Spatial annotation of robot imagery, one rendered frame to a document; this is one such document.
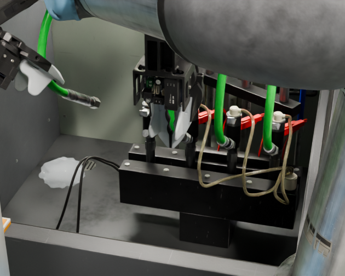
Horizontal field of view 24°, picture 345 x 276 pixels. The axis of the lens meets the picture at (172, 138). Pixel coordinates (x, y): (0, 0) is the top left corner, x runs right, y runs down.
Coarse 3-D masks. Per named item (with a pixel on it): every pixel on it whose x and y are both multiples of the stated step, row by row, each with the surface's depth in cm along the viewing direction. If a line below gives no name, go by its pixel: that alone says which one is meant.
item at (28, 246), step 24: (24, 240) 139; (48, 240) 138; (72, 240) 138; (96, 240) 138; (120, 240) 139; (24, 264) 142; (48, 264) 140; (72, 264) 139; (96, 264) 137; (120, 264) 136; (144, 264) 134; (168, 264) 133; (192, 264) 133; (216, 264) 133; (240, 264) 133; (264, 264) 133
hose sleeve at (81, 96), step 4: (68, 92) 140; (72, 92) 141; (76, 92) 142; (68, 96) 140; (72, 96) 141; (76, 96) 141; (80, 96) 143; (84, 96) 144; (88, 96) 145; (72, 100) 141; (76, 100) 142; (80, 100) 143; (84, 100) 144; (88, 100) 145; (92, 100) 146; (84, 104) 145; (88, 104) 145; (92, 104) 146
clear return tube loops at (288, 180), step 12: (204, 108) 146; (252, 120) 144; (288, 120) 143; (252, 132) 142; (204, 144) 141; (288, 144) 139; (276, 168) 145; (288, 168) 145; (288, 180) 145; (264, 192) 141; (276, 192) 142
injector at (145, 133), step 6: (144, 102) 149; (144, 120) 150; (150, 120) 149; (144, 126) 150; (144, 132) 149; (150, 138) 152; (150, 144) 152; (150, 150) 153; (150, 156) 154; (150, 162) 155
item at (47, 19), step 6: (48, 12) 130; (48, 18) 130; (42, 24) 130; (48, 24) 130; (42, 30) 130; (48, 30) 131; (42, 36) 130; (42, 42) 131; (42, 48) 131; (42, 54) 131; (48, 84) 135; (54, 84) 136; (54, 90) 137; (60, 90) 138; (66, 90) 139
